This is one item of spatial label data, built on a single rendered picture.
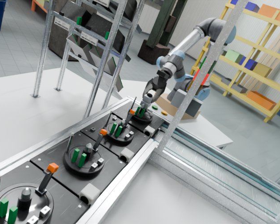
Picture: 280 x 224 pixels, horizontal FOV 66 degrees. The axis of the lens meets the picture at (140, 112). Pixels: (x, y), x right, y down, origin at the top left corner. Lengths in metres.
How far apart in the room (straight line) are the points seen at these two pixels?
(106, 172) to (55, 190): 0.18
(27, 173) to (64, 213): 0.17
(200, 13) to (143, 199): 10.43
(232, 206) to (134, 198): 0.45
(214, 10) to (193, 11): 1.10
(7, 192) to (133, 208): 0.43
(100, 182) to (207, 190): 0.52
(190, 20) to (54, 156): 10.73
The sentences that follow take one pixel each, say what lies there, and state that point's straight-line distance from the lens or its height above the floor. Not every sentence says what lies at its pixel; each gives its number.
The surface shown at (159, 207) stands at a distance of 0.93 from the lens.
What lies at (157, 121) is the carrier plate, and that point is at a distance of 1.21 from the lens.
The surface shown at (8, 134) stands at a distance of 1.02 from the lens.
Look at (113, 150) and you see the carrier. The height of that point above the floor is 0.97.
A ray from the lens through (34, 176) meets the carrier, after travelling 0.72.
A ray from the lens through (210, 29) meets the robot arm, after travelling 1.52.
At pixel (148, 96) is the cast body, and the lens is 1.12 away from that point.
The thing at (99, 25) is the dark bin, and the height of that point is 1.34.
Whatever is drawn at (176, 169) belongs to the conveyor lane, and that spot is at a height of 0.92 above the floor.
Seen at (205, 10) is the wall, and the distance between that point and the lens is 10.93.
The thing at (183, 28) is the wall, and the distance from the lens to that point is 11.37.
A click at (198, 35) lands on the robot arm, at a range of 1.52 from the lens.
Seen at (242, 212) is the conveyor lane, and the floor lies 0.91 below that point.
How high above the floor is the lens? 1.51
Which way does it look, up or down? 26 degrees down
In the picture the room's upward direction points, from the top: 25 degrees clockwise
